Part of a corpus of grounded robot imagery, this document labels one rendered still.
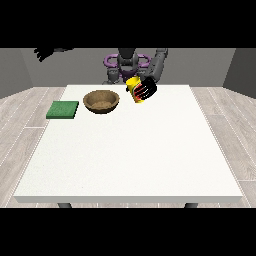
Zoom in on brown wooden bowl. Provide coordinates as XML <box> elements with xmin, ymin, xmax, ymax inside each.
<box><xmin>82</xmin><ymin>89</ymin><xmax>121</xmax><ymax>115</ymax></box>

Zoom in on grey robot trunk purple rings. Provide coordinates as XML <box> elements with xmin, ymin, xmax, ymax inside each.
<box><xmin>101</xmin><ymin>48</ymin><xmax>153</xmax><ymax>86</ymax></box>

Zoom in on yellow cup with melon print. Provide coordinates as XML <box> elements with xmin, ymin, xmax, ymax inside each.
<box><xmin>125</xmin><ymin>75</ymin><xmax>146</xmax><ymax>104</ymax></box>

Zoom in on green square pad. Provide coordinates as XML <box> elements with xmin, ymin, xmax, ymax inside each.
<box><xmin>45</xmin><ymin>100</ymin><xmax>80</xmax><ymax>120</ymax></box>

